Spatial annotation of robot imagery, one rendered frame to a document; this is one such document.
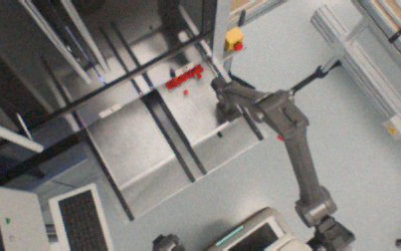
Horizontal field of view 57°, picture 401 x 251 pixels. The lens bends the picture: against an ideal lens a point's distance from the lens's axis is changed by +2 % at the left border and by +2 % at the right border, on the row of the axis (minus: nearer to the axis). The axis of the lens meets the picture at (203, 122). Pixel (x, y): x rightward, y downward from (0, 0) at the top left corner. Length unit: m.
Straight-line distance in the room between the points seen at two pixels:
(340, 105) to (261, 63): 0.62
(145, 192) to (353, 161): 1.55
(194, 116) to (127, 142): 0.31
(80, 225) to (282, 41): 1.87
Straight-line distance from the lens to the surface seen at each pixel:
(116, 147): 1.58
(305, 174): 1.06
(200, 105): 1.60
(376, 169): 2.70
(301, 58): 2.76
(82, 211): 1.65
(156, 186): 1.54
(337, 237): 1.25
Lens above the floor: 2.40
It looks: 75 degrees down
